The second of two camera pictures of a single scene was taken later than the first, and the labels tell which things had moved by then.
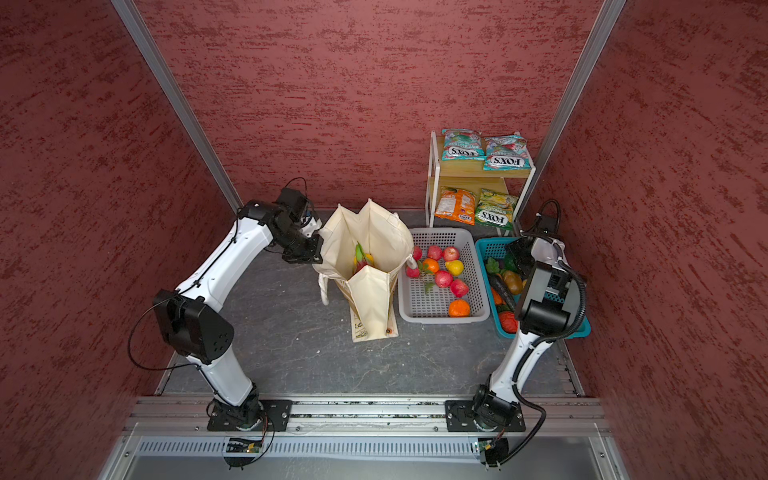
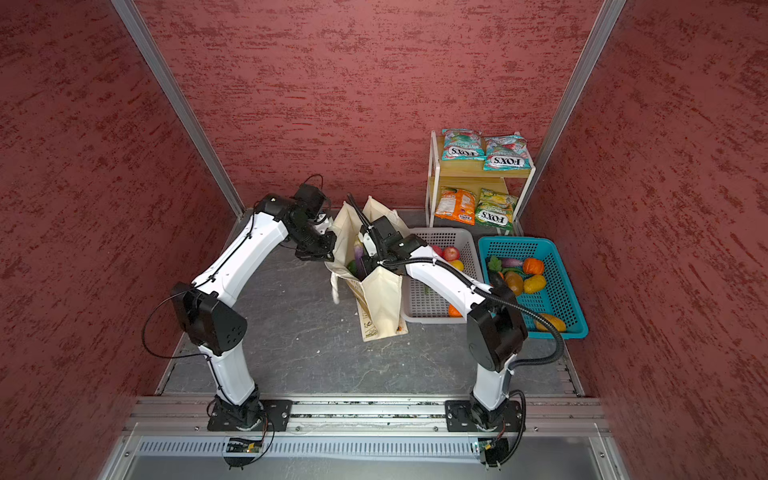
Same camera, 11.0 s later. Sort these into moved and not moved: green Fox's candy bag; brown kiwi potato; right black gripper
Moved: right black gripper
Not moved: brown kiwi potato; green Fox's candy bag
